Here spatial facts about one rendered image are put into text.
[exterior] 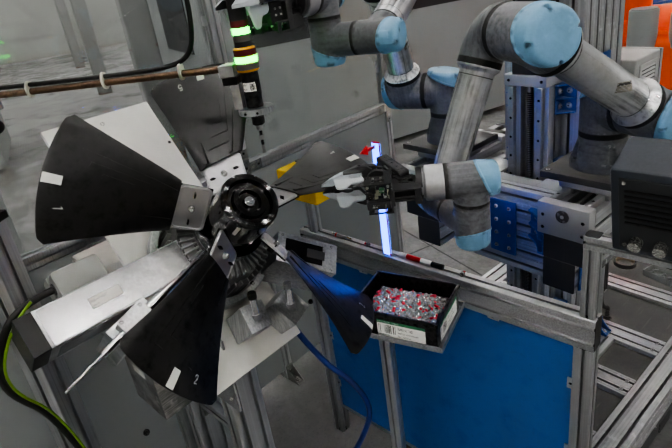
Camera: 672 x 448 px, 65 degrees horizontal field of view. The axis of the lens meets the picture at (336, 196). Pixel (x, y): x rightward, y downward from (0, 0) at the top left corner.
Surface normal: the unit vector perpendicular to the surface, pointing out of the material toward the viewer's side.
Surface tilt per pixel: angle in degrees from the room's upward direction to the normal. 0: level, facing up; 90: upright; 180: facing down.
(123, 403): 90
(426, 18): 90
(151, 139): 50
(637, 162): 15
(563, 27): 86
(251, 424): 90
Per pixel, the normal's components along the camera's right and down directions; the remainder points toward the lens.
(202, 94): -0.09, -0.31
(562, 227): -0.75, 0.35
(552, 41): 0.26, 0.28
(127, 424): 0.73, 0.18
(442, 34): 0.48, 0.29
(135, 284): 0.47, -0.45
